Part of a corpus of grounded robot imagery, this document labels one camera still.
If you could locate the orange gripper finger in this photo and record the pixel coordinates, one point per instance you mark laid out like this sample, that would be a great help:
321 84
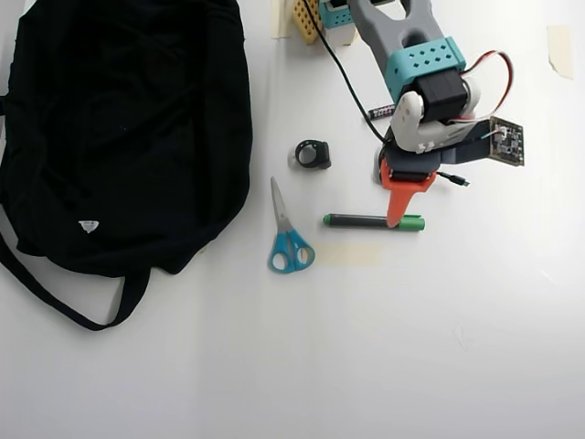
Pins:
400 196

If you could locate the green and black marker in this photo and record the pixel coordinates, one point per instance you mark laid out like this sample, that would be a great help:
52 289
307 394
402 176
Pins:
356 221

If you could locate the multicolour robot arm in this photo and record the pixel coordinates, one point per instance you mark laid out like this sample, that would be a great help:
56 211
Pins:
425 64

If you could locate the black fabric bag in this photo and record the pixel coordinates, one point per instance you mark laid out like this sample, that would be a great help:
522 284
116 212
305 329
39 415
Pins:
128 137

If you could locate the long beige masking tape strip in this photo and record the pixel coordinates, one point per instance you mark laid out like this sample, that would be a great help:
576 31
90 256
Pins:
349 255

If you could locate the black AAA battery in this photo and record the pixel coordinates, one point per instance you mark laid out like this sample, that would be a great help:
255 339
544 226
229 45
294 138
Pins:
381 112

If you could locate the torn beige masking tape piece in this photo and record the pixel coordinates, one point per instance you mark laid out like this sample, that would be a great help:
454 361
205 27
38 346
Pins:
561 48

